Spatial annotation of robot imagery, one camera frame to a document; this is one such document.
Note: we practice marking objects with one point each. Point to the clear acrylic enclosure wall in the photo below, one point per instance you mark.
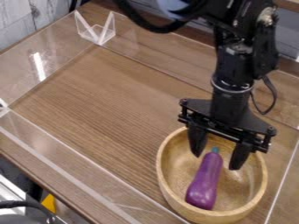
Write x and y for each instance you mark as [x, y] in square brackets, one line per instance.
[89, 110]

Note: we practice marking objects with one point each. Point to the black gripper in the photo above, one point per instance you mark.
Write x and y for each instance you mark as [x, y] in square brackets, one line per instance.
[226, 117]

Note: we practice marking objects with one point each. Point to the clear acrylic corner bracket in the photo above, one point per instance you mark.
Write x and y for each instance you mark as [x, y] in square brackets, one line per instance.
[98, 34]

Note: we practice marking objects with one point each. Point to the yellow and black device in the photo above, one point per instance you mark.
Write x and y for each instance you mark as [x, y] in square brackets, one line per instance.
[45, 212]

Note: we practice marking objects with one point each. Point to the purple toy eggplant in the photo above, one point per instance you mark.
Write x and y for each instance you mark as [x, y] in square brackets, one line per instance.
[202, 191]

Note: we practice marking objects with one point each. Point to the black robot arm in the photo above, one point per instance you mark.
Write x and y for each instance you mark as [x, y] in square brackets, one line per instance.
[245, 38]

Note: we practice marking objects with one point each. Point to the brown wooden bowl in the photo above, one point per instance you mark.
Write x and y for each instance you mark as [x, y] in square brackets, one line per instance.
[241, 188]

